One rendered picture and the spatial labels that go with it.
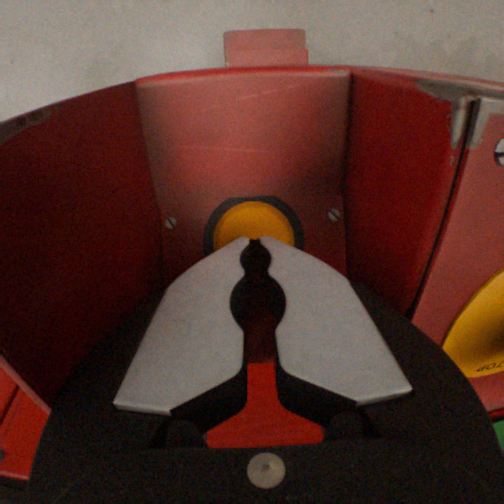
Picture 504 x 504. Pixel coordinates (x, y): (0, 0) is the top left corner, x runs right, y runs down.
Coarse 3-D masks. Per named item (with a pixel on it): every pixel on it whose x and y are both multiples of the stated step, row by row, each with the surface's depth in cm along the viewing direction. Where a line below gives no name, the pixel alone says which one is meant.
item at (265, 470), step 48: (192, 432) 5; (336, 432) 5; (96, 480) 4; (144, 480) 4; (192, 480) 4; (240, 480) 4; (288, 480) 4; (336, 480) 4; (384, 480) 4; (432, 480) 4; (480, 480) 3
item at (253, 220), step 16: (240, 208) 14; (256, 208) 14; (272, 208) 14; (224, 224) 14; (240, 224) 14; (256, 224) 14; (272, 224) 14; (288, 224) 14; (224, 240) 14; (288, 240) 14; (256, 272) 14
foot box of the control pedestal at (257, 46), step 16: (224, 32) 64; (240, 32) 64; (256, 32) 64; (272, 32) 64; (288, 32) 64; (304, 32) 64; (224, 48) 66; (240, 48) 66; (256, 48) 66; (272, 48) 66; (288, 48) 66; (304, 48) 66; (240, 64) 59; (256, 64) 59; (272, 64) 59
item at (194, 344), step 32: (224, 256) 11; (192, 288) 9; (224, 288) 9; (160, 320) 8; (192, 320) 8; (224, 320) 8; (160, 352) 7; (192, 352) 7; (224, 352) 7; (128, 384) 6; (160, 384) 6; (192, 384) 6; (224, 384) 6; (192, 416) 6; (224, 416) 7
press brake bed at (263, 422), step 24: (0, 384) 42; (264, 384) 35; (0, 408) 38; (24, 408) 37; (264, 408) 33; (0, 432) 34; (24, 432) 34; (216, 432) 31; (240, 432) 31; (264, 432) 30; (288, 432) 30; (312, 432) 29; (0, 456) 31; (24, 456) 31; (0, 480) 29; (24, 480) 29
